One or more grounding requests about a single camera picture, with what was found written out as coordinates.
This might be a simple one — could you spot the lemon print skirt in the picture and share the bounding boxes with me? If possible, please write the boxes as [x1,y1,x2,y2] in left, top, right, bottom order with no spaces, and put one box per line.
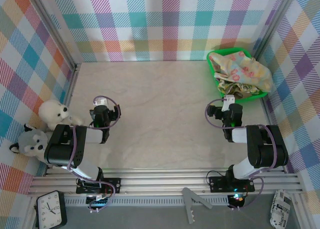
[216,78,262,99]

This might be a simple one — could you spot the pastel floral skirt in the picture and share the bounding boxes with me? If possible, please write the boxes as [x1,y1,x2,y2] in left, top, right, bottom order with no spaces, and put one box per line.
[208,51,273,93]

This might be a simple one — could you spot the white teddy bear plush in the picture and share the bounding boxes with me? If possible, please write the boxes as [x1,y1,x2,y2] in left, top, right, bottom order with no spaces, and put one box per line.
[38,99,85,132]

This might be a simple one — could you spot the green plastic basket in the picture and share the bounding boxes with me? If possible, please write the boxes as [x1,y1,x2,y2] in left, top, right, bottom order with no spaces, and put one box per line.
[206,47,270,105]

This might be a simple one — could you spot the grey husky plush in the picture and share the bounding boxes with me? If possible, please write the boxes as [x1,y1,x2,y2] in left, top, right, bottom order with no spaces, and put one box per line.
[9,123,55,165]

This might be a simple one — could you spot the grey toothed plastic tool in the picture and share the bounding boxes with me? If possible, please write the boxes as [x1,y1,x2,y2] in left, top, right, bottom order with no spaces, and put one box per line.
[181,187,214,225]

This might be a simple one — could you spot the newspaper print pouch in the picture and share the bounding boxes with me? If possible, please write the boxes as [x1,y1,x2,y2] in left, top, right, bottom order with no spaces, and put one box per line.
[269,188,292,229]

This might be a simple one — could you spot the black alarm clock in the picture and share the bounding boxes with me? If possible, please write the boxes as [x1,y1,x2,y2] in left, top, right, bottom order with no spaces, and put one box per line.
[36,190,68,229]

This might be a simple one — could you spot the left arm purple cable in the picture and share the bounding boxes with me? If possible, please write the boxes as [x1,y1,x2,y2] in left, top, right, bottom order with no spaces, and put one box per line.
[66,95,123,214]

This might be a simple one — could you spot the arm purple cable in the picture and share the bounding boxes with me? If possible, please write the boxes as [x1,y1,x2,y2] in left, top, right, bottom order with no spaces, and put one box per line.
[66,95,123,214]
[204,98,279,211]

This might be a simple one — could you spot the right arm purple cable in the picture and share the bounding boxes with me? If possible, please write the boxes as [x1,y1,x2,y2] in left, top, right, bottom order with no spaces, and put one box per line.
[204,98,279,211]

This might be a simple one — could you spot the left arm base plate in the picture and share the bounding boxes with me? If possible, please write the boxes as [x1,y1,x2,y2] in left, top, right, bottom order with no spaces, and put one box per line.
[75,176,122,195]

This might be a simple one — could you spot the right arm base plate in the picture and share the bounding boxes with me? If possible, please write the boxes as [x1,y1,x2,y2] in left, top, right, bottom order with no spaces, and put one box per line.
[208,175,256,193]

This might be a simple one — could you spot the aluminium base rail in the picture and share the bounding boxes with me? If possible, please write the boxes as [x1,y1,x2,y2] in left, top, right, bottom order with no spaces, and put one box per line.
[27,167,305,198]

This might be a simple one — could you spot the aluminium corner post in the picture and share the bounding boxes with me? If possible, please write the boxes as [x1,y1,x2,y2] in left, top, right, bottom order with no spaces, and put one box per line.
[251,0,299,62]
[26,0,81,71]

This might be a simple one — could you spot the grey slotted cable duct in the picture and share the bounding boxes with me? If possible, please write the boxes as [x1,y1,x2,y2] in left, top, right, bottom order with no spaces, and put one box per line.
[63,197,231,207]

